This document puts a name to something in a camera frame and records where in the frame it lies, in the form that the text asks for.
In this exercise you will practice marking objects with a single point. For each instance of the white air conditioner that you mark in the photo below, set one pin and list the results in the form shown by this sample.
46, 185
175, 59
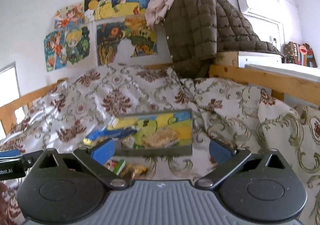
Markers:
264, 8

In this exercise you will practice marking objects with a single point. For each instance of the floral damask bedspread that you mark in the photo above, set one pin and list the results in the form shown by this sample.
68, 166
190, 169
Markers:
238, 115

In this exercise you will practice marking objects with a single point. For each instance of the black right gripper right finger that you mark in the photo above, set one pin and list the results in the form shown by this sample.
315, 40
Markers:
220, 152

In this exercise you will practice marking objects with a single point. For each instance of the pink floral cloth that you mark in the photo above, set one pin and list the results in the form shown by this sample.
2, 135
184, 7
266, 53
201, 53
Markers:
156, 11

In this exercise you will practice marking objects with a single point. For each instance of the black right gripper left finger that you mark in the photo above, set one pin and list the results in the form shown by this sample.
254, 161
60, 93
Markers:
103, 151

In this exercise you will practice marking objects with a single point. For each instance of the cartoon children wall painting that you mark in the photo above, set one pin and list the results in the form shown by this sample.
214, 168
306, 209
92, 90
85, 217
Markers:
69, 43

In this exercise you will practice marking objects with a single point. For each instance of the olive quilted puffer jacket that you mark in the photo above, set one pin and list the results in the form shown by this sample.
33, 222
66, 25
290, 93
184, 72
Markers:
197, 30

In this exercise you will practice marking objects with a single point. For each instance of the person left hand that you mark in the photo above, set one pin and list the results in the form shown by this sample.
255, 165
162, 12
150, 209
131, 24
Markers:
4, 191

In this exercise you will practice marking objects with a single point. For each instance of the painted frog tray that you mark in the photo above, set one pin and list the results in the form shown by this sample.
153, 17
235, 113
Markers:
149, 123

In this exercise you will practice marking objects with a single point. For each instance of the white cabinet top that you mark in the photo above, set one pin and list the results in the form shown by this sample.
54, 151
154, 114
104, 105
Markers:
272, 63

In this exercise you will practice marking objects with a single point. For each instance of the brown patterned paper bag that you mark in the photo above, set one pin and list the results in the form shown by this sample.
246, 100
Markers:
300, 54

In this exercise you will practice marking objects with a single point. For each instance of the green snack packet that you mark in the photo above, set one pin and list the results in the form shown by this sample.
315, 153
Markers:
115, 166

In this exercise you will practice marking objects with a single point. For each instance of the swirl landscape wall painting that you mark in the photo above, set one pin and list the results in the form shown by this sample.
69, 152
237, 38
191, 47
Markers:
127, 38

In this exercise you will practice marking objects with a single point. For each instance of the rice cracker clear packet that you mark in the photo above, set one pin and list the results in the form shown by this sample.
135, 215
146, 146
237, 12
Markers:
161, 138

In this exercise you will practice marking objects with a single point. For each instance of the wooden bed frame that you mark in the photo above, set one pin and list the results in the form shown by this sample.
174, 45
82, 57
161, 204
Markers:
281, 86

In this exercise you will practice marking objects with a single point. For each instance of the blue snack bag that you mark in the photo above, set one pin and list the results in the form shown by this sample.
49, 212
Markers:
98, 134

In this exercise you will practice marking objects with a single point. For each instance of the orange snack bag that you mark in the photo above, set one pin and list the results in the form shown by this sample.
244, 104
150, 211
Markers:
133, 171

